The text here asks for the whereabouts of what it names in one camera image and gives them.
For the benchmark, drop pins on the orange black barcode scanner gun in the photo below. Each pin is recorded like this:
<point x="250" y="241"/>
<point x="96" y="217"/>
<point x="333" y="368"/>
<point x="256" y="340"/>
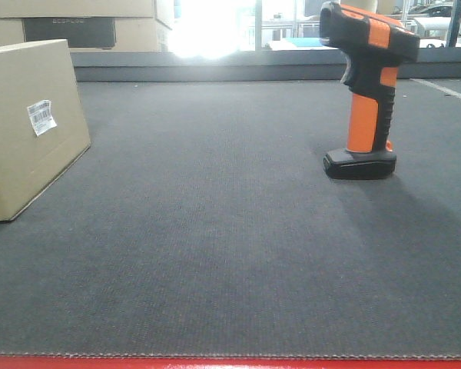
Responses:
<point x="375" y="46"/>

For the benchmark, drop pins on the brown cardboard package box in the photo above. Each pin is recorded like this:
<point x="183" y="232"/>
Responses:
<point x="31" y="72"/>

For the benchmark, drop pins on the dark grey fabric mat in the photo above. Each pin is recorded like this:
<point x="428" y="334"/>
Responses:
<point x="201" y="222"/>

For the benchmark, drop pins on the white barcode label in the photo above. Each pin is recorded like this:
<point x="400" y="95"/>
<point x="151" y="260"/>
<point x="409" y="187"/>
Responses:
<point x="41" y="117"/>

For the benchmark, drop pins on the stacked background cardboard boxes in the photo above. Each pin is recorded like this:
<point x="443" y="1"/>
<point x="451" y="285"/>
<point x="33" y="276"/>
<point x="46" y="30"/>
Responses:
<point x="89" y="26"/>

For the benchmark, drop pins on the red metal table frame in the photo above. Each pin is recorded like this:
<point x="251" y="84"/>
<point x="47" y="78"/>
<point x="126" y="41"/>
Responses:
<point x="139" y="362"/>

